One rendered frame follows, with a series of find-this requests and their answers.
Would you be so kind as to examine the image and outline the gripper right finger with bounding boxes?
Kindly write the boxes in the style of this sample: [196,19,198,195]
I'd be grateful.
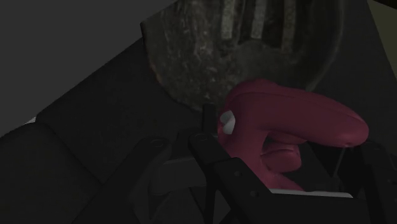
[346,139,397,224]

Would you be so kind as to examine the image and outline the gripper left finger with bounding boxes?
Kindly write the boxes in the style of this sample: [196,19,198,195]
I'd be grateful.
[187,104,274,224]

